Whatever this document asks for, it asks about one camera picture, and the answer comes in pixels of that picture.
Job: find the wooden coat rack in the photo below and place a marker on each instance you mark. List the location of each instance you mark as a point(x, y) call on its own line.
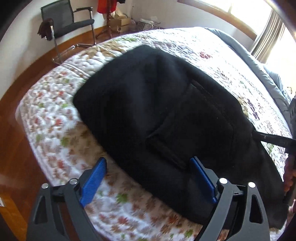
point(108, 29)

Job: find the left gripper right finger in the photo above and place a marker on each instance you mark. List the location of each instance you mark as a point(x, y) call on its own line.
point(238, 207)

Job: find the floral quilted bedspread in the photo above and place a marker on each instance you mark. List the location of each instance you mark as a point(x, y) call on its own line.
point(64, 147)

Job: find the grey blue duvet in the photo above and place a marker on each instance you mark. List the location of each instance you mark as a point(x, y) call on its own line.
point(259, 64)

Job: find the black office chair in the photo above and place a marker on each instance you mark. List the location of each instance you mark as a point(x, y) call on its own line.
point(58, 21)

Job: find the black pants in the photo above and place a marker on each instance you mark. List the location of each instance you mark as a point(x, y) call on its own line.
point(152, 112)

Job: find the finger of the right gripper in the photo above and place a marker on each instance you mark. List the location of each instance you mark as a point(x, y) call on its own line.
point(274, 139)

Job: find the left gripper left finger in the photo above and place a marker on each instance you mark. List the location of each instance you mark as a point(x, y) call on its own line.
point(46, 223)

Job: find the wire basket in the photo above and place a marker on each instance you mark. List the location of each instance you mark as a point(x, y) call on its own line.
point(143, 25)

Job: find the curtain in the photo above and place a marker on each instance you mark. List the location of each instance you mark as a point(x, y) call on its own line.
point(273, 32)

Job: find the cardboard box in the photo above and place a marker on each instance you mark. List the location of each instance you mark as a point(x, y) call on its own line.
point(120, 25)

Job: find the right hand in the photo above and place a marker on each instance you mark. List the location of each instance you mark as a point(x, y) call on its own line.
point(289, 173)

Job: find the red bag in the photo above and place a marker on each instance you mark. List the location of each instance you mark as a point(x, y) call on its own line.
point(105, 6)

